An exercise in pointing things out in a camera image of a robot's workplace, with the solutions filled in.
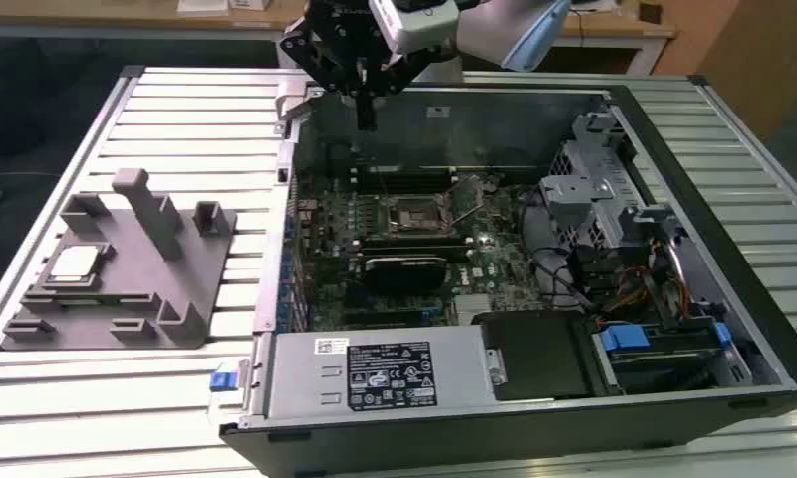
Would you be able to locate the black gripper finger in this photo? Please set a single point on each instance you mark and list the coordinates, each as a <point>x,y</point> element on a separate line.
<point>399,79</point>
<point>319,70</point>

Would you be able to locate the silver CPU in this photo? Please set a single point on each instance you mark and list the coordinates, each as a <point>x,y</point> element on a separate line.
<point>80,264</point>

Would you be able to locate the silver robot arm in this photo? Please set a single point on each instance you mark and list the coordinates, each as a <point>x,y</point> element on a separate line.
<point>492,30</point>

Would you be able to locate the CPU socket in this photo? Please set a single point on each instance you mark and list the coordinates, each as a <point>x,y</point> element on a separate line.
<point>412,216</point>

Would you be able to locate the white box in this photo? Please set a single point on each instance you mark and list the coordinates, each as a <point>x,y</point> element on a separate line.
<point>203,5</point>
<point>256,4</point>

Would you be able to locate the wooden desk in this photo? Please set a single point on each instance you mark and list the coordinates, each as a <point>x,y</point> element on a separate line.
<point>107,21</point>

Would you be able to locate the silver metal drive cage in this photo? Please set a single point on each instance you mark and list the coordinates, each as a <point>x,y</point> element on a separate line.
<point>577,194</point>

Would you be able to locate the black graphics card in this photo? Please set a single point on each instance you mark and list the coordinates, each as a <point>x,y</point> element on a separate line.
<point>405,273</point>

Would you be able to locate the green motherboard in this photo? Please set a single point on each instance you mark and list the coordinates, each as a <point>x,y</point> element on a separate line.
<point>505,279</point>

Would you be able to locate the small silver heatsink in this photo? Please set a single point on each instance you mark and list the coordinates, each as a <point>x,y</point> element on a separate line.
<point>472,304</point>

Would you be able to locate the black expansion slot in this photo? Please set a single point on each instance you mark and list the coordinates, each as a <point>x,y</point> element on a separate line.
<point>379,316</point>

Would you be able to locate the wooden cabinet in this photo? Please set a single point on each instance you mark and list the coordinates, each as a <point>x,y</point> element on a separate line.
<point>757,60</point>

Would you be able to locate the gray plastic parts rack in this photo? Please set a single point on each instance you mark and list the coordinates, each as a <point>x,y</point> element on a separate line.
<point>125,299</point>

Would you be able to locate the black plastic shroud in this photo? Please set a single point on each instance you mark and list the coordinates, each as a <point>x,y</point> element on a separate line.
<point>537,353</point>

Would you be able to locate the silver power supply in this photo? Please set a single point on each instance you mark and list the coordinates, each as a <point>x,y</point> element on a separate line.
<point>305,378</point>

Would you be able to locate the blue case latch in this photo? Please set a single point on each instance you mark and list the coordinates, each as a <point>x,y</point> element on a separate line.
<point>221,381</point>

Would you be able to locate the hard disk in blue carrier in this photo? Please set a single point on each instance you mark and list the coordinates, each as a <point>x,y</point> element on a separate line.
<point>664,358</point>

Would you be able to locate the black open PC case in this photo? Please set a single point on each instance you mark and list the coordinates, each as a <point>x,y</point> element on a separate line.
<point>505,438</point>

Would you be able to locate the gray metal bracket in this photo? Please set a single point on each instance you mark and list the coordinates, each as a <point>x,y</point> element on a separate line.
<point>288,97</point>

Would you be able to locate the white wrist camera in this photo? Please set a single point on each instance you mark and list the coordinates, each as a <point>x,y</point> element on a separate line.
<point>419,25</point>

